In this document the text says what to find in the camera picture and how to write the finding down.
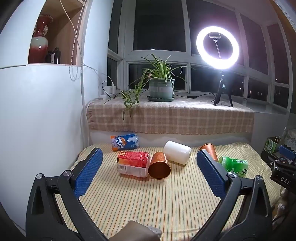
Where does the red white paper cup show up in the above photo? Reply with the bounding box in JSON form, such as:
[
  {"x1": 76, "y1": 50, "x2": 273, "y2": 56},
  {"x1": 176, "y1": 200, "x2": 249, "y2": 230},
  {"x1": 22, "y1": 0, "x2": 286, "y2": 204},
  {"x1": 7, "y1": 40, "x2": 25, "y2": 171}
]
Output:
[{"x1": 116, "y1": 151, "x2": 151, "y2": 178}]

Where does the green plastic cup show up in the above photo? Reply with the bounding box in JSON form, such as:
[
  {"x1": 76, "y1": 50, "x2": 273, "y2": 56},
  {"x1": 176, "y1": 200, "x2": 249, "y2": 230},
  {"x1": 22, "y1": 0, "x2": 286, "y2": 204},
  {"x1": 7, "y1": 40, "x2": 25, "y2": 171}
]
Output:
[{"x1": 218, "y1": 156, "x2": 248, "y2": 177}]

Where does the orange patterned cup near green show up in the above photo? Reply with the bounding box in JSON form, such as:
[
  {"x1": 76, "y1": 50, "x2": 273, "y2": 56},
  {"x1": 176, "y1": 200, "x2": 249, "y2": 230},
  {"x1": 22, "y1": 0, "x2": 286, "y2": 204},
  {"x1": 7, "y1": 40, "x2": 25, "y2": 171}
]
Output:
[{"x1": 199, "y1": 143, "x2": 218, "y2": 162}]

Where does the white plastic cup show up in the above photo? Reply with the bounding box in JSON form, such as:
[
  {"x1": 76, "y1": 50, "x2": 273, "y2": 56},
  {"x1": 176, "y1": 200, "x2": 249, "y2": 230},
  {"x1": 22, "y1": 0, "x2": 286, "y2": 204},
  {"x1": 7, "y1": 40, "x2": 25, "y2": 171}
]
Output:
[{"x1": 163, "y1": 141, "x2": 192, "y2": 165}]

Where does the orange patterned cup lying open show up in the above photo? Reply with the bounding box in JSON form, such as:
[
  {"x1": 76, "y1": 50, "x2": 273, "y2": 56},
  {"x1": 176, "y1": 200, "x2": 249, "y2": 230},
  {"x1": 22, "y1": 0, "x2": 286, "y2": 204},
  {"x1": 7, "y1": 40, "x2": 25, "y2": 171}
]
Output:
[{"x1": 147, "y1": 152, "x2": 171, "y2": 179}]

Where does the green tissue box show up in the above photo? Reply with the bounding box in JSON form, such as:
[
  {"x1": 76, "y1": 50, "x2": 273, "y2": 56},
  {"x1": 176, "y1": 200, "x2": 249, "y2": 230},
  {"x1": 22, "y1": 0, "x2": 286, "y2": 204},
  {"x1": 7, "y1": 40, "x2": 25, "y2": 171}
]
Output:
[{"x1": 264, "y1": 136, "x2": 285, "y2": 154}]

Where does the white power strip with chargers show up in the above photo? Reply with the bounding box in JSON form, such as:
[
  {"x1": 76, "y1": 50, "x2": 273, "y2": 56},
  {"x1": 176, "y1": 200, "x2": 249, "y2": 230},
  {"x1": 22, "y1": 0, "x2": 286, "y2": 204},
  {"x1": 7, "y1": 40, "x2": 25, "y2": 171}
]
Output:
[{"x1": 99, "y1": 85, "x2": 117, "y2": 100}]

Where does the potted spider plant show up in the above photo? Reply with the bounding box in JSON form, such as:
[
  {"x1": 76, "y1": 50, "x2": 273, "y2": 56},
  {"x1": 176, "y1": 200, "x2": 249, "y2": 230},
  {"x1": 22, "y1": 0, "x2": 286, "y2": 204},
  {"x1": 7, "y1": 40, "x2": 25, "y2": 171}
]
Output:
[{"x1": 103, "y1": 53, "x2": 193, "y2": 122}]

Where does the small black bottle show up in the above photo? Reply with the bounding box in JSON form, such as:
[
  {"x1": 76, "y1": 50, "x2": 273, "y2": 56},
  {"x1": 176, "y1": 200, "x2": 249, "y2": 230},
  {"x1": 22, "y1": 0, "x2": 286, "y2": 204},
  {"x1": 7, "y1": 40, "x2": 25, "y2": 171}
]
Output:
[{"x1": 45, "y1": 47, "x2": 61, "y2": 64}]

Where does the red white ceramic vase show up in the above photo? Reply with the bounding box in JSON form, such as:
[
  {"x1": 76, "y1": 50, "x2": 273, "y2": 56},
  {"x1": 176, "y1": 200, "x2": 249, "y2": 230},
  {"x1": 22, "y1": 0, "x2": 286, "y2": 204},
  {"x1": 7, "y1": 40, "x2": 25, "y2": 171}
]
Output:
[{"x1": 28, "y1": 15, "x2": 53, "y2": 63}]

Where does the black cable on sill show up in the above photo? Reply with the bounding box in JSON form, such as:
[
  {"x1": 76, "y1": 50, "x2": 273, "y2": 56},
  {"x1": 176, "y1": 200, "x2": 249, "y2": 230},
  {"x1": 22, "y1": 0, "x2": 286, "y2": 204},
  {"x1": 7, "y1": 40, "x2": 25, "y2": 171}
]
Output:
[{"x1": 174, "y1": 90, "x2": 217, "y2": 99}]

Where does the white hanging cable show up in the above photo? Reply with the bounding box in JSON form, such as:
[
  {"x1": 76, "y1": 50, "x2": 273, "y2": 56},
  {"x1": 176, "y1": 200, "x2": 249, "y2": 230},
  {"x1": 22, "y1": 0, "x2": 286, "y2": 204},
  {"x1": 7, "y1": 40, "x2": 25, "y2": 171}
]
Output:
[{"x1": 59, "y1": 0, "x2": 90, "y2": 149}]

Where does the ring light on tripod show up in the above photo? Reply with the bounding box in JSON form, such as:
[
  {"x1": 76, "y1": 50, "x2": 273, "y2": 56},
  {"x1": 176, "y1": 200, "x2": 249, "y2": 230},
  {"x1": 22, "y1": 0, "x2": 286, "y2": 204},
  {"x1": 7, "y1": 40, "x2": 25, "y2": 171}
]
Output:
[{"x1": 196, "y1": 26, "x2": 240, "y2": 106}]

